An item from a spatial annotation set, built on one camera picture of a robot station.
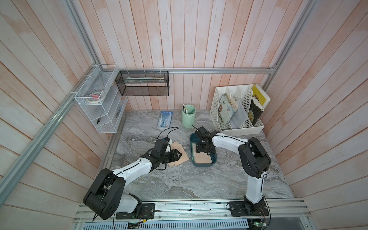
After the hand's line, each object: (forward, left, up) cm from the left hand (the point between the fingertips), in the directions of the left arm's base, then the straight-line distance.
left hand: (179, 157), depth 86 cm
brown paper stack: (+3, -15, -6) cm, 16 cm away
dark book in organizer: (+29, -52, +11) cm, 61 cm away
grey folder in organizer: (+27, -42, +7) cm, 50 cm away
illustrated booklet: (+31, -33, +10) cm, 46 cm away
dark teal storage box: (+17, -11, -5) cm, 21 cm away
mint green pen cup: (+35, -7, +3) cm, 36 cm away
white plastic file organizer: (+47, -49, +13) cm, 68 cm away
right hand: (+9, -16, -7) cm, 20 cm away
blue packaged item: (+36, +12, -6) cm, 38 cm away
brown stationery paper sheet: (+3, -3, -6) cm, 7 cm away
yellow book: (+32, -55, +21) cm, 66 cm away
